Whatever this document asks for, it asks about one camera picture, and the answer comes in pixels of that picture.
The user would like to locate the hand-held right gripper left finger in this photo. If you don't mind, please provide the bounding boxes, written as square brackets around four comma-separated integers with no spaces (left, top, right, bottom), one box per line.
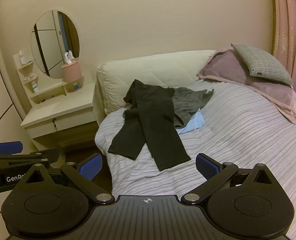
[25,153,115,204]

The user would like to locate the light blue garment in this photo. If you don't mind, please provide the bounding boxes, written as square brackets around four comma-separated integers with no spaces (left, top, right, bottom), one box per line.
[175,109,205,135]

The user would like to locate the purple pillow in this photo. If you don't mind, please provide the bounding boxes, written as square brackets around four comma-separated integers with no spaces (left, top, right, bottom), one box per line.
[197,47,296,124]

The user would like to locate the cream dressing table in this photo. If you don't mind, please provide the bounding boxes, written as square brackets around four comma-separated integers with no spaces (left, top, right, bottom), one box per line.
[12,52,99,152]

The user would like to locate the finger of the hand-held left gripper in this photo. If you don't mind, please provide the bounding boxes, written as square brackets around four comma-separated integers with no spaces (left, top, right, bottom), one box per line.
[0,148,62,170]
[0,141,23,155]

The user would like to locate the grey checked pillow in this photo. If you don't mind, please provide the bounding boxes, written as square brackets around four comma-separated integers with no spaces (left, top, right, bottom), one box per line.
[231,44,294,85]

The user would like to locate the cream quilted blanket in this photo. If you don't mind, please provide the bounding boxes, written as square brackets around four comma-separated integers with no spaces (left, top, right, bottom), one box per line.
[92,49,216,120]

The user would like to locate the small white toiletry items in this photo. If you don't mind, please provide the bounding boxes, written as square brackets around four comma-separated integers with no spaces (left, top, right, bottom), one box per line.
[18,51,34,65]

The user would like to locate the pink curtain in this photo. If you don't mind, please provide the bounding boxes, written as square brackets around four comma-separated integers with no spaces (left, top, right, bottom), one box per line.
[270,0,296,100]

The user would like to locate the oval mirror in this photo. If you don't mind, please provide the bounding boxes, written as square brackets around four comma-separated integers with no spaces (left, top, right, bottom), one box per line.
[30,10,80,79]

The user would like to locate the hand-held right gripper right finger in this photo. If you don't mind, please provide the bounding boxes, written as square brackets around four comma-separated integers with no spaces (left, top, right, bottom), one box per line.
[181,153,276,204]

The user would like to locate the bed with striped bedspread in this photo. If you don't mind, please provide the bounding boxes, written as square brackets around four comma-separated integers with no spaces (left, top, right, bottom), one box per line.
[94,80,296,239]

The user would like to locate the black pants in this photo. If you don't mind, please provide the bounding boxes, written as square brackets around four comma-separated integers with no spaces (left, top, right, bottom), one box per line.
[108,79,191,172]

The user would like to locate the pink tissue holder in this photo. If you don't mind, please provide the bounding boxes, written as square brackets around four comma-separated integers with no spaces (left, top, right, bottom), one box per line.
[60,51,83,83]

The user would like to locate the grey garment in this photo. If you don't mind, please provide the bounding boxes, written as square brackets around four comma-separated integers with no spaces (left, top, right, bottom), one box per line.
[172,87,215,128]

